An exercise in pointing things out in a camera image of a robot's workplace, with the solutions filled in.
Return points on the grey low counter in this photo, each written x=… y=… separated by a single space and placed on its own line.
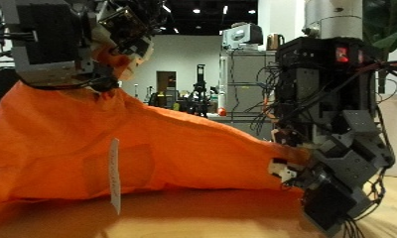
x=247 y=124

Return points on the red ball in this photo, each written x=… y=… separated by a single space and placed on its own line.
x=222 y=112

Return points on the grey box appliance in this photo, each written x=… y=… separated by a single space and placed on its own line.
x=244 y=34

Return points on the brown door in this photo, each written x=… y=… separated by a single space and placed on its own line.
x=164 y=81

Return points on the grey drawer cabinet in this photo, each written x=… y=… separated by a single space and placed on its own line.
x=247 y=82

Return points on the copper kettle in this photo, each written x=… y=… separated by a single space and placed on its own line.
x=273 y=42

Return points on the orange button shirt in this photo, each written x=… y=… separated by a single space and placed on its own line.
x=66 y=142

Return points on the black camera tripod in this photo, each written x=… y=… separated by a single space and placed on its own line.
x=200 y=95

